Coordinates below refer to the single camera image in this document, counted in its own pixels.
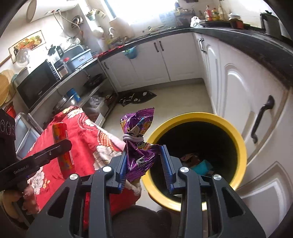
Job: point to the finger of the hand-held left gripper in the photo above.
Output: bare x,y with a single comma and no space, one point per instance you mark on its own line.
52,150

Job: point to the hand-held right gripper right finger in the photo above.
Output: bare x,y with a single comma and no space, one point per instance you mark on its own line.
166,169

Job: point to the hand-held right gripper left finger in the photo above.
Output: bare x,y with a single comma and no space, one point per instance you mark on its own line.
120,176

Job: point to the yellow trash bin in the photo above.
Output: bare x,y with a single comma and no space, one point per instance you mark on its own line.
158,192

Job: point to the purple snack packet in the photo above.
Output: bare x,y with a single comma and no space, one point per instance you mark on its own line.
137,158

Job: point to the blue mesh scrubber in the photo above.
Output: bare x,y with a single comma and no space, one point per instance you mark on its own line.
201,167

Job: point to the person's left hand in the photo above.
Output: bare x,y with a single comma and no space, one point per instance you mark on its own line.
26,199

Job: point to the white plastic drawer unit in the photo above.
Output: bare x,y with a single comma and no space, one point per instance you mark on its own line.
23,132

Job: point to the red plastic basin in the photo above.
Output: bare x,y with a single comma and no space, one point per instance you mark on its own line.
11,112

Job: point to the brown snack wrapper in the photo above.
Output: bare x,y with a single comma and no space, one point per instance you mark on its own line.
188,158

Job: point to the red floral blanket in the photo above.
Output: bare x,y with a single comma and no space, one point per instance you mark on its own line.
87,137

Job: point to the dark cloth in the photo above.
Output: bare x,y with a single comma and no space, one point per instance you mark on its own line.
137,220

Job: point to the steel pot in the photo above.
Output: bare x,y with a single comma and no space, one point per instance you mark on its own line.
64,103

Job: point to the round bamboo board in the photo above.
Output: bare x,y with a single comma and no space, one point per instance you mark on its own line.
5,87

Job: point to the black microwave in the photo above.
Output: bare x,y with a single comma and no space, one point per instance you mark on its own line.
36,87

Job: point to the blue cylindrical container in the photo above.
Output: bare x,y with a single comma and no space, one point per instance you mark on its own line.
73,94

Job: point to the clear plastic box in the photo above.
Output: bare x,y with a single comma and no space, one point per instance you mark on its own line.
96,104

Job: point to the black floor mat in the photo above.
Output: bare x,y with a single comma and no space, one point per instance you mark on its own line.
137,98

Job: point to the black pan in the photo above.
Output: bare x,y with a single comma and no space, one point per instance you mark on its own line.
93,80

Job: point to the clear round food cover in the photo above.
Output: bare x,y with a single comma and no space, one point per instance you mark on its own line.
22,56

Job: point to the stainless steel shelf rack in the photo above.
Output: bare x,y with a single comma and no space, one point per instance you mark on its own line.
88,65

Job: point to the black blender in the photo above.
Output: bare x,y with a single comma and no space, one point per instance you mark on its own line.
56,52

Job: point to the white kitchen cabinets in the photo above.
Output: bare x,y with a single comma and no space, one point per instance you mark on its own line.
178,57

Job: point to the blue hanging bin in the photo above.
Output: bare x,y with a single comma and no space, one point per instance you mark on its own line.
131,53

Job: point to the white hanging pot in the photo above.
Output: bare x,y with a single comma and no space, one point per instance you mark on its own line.
98,31

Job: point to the white water heater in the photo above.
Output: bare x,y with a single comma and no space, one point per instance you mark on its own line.
50,9

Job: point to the beige cutting board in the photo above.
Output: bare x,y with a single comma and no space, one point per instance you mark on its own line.
121,27

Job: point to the clear plastic bag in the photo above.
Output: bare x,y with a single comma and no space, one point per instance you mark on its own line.
195,21

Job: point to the light blue drawer organizer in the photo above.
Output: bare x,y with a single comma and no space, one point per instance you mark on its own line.
168,17

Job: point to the red label bottle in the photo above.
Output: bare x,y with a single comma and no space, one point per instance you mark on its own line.
208,13

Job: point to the dark red jar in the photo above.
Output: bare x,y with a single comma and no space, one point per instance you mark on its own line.
237,22

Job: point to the bright window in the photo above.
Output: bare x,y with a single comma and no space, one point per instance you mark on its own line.
137,9

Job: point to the grey metal pot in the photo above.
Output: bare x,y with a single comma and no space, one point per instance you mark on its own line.
271,25

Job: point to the fruit wall picture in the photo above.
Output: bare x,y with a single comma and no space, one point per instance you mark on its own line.
26,43

